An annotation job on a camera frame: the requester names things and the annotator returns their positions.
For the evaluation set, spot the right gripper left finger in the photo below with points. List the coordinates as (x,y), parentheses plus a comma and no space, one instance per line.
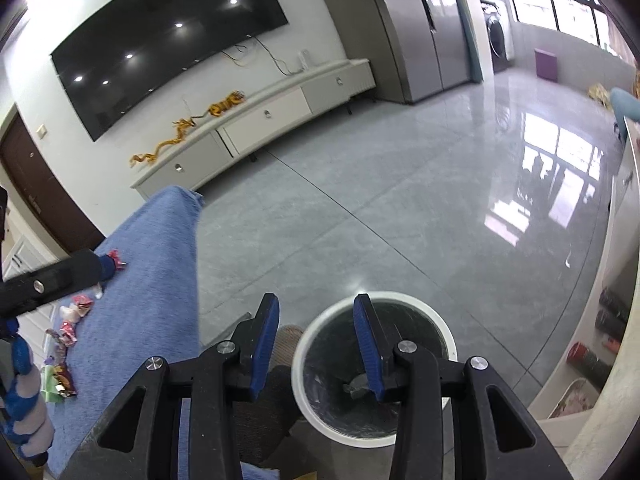
(137,436)

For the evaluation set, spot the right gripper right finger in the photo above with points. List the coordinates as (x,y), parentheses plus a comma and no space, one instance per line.
(495,436)

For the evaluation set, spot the green paper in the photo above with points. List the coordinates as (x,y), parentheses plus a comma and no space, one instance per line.
(50,387)

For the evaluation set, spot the dark red small wrapper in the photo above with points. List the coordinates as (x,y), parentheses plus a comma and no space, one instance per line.
(64,385)

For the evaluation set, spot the white tissue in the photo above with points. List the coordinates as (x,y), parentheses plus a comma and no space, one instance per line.
(81,304)

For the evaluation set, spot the pink barcode snack wrapper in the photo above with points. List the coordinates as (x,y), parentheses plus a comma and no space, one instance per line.
(118,263)

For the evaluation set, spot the white round trash bin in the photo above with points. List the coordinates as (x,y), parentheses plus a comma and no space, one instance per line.
(343,366)

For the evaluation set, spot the blue white gloved left hand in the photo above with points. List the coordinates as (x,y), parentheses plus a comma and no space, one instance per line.
(25,422)

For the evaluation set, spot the dark brown entrance door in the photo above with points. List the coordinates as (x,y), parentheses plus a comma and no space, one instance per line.
(44,195)

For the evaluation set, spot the brown fuzzy slipper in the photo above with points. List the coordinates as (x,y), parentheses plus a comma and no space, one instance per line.
(261,426)

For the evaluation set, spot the blue fluffy blanket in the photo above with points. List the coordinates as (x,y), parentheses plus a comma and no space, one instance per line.
(148,309)

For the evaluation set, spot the white marble coffee table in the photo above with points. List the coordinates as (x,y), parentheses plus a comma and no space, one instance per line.
(590,441)

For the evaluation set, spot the grey white tv cabinet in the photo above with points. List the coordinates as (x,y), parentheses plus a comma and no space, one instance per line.
(280,108)

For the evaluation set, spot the golden dragon ornament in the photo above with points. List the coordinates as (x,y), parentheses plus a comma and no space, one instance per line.
(182,128)

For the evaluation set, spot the golden tiger ornament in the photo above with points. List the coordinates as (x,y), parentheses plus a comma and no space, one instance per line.
(235,98)

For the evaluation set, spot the white router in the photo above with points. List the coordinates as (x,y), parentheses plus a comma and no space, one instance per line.
(303,57)

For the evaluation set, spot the purple cube stool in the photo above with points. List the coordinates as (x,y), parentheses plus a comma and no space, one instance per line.
(546,65)

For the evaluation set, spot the teal sofa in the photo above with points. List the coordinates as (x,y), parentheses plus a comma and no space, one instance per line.
(624,105)

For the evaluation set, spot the grey double door refrigerator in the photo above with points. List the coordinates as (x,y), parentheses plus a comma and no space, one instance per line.
(416,48)

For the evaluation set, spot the front load washing machine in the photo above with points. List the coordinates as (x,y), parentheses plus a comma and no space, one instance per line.
(498,27)

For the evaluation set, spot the black wall television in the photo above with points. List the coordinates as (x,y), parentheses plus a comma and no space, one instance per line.
(130,48)

